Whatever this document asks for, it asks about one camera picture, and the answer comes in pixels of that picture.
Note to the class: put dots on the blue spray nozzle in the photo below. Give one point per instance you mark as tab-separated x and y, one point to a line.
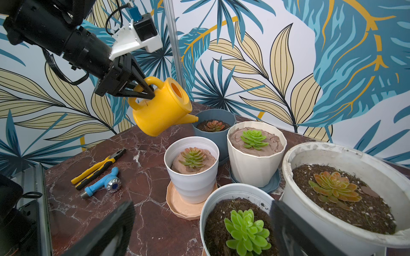
110	182

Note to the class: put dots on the white ribbed pot green succulent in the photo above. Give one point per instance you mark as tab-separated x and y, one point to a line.
255	150

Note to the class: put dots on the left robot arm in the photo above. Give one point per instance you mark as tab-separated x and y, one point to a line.
56	27

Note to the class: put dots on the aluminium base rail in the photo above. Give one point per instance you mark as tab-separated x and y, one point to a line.
25	222

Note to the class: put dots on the large white round pot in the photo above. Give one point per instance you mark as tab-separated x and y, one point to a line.
357	202

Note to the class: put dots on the yellow handled pliers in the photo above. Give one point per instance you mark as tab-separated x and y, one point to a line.
96	170

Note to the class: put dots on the yellow watering can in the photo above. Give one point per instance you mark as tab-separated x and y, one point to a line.
170	106

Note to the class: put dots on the blue pot red succulent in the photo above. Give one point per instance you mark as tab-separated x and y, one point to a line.
214	124

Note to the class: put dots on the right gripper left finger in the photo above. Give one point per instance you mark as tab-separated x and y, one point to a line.
111	237

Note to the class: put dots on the white pot pink soil succulent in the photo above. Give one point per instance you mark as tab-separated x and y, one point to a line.
192	165

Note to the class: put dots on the left metal frame post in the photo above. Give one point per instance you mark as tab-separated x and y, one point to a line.
169	12

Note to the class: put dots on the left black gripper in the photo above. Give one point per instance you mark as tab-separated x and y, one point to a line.
125	79

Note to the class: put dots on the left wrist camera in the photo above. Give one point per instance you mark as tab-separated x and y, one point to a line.
139	33

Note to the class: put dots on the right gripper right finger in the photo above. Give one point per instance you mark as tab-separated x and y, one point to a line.
295	237

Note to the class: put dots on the white pot dark soil succulent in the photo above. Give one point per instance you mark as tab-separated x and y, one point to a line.
235	221

